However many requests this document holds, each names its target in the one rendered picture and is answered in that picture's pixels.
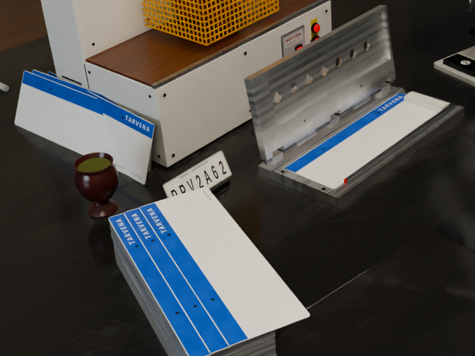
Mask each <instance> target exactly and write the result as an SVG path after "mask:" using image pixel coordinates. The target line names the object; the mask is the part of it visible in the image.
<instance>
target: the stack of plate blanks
mask: <svg viewBox="0 0 475 356"><path fill-rule="evenodd" d="M108 220H109V223H110V229H111V237H112V241H113V242H114V243H113V244H114V251H115V258H116V262H117V265H118V266H119V269H120V271H121V272H122V274H123V276H124V278H125V279H126V281H127V283H128V285H129V287H130V288H131V291H132V292H133V293H134V296H135V298H136V299H137V301H138V303H139V304H140V306H141V308H142V310H143V312H144V314H145V315H146V317H147V319H148V321H149V323H150V324H151V326H152V328H153V330H154V331H155V333H156V335H157V337H158V339H159V341H160V342H161V344H162V346H163V348H164V349H165V351H166V353H167V355H168V356H277V354H276V342H275V336H276V334H275V331H272V332H270V333H267V334H264V335H262V336H259V337H257V338H253V339H251V340H248V341H246V342H243V343H241V344H238V345H235V346H233V347H230V348H227V349H224V350H222V351H219V352H216V353H213V354H212V353H210V352H209V351H208V350H207V348H206V346H205V345H204V343H203V342H202V340H201V338H200V337H199V335H198V333H197V332H196V331H195V329H194V327H193V325H192V324H191V322H190V321H189V319H188V318H187V315H186V314H185V313H184V311H183V309H182V308H181V306H180V304H179V303H178V301H177V300H176V298H175V296H174V295H173V293H172V291H171V290H170V288H169V287H168V285H167V283H166V282H165V280H164V279H163V277H162V275H161V274H160V272H159V270H158V269H157V267H156V265H155V264H154V262H153V261H152V259H151V258H150V256H149V255H148V252H147V251H146V250H145V248H144V246H143V244H142V243H141V241H140V240H139V238H138V237H137V235H136V233H135V231H134V230H133V228H132V227H131V225H130V224H129V222H128V220H127V219H126V217H125V216H124V213H121V214H119V215H115V216H112V217H110V218H108Z"/></svg>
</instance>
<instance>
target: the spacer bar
mask: <svg viewBox="0 0 475 356"><path fill-rule="evenodd" d="M404 101H405V102H409V103H411V104H414V105H418V106H420V107H425V108H427V109H431V110H433V111H436V112H440V111H442V110H443V109H444V108H446V107H447V106H448V105H450V103H449V102H445V101H442V100H438V99H435V98H433V97H428V96H426V95H422V94H419V93H415V92H413V91H411V92H410V93H409V94H407V95H405V96H404Z"/></svg>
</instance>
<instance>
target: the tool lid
mask: <svg viewBox="0 0 475 356"><path fill-rule="evenodd" d="M365 41H366V42H367V45H368V46H367V48H366V50H364V48H363V45H364V43H365ZM351 50H353V57H352V58H350V51H351ZM337 57H338V58H339V65H338V66H336V59H337ZM323 66H324V67H325V72H324V74H323V75H322V74H321V68H322V67H323ZM308 74H309V75H310V82H309V83H308V84H307V83H306V76H307V75H308ZM394 79H396V75H395V69H394V59H393V53H392V43H391V37H390V31H389V21H388V15H387V6H386V5H379V6H377V7H375V8H373V9H372V10H370V11H368V12H366V13H364V14H363V15H361V16H359V17H357V18H355V19H353V20H351V21H349V22H347V23H346V24H344V25H342V26H340V27H339V28H337V29H335V30H333V31H331V32H329V33H327V34H326V35H324V36H322V37H320V38H318V39H316V40H315V41H313V42H311V43H309V44H307V45H305V46H304V47H301V48H300V49H298V50H296V51H294V52H292V53H291V54H289V55H287V56H285V57H284V58H282V59H279V60H278V61H275V62H274V63H272V64H270V65H268V66H267V67H265V68H263V69H261V70H259V71H258V72H256V73H253V74H252V75H251V76H248V77H246V78H244V81H245V87H246V91H247V97H248V101H249V104H250V111H251V115H252V121H253V124H254V130H255V134H256V138H257V144H258V148H259V154H260V158H261V159H262V160H269V159H270V158H272V157H273V154H272V153H273V152H274V151H275V150H277V149H282V150H285V149H286V148H287V147H289V146H291V145H293V144H294V143H297V145H296V147H298V146H300V145H301V144H303V143H304V142H306V141H308V140H309V139H311V138H312V137H313V136H315V135H316V134H317V132H316V129H318V128H319V127H321V126H322V125H324V124H326V123H327V122H328V121H330V120H331V117H330V116H331V115H333V114H334V113H339V114H341V113H342V112H344V111H346V110H347V109H349V108H350V107H353V109H352V111H354V110H356V109H358V108H359V107H360V106H362V105H364V104H365V103H367V102H368V101H370V100H371V97H370V95H371V94H373V93H374V92H376V91H377V90H379V89H380V88H382V83H383V82H385V81H393V80H394ZM292 83H294V85H295V90H294V91H293V92H291V90H290V87H291V84H292ZM276 93H278V94H279V98H278V101H277V102H275V101H274V96H275V94H276Z"/></svg>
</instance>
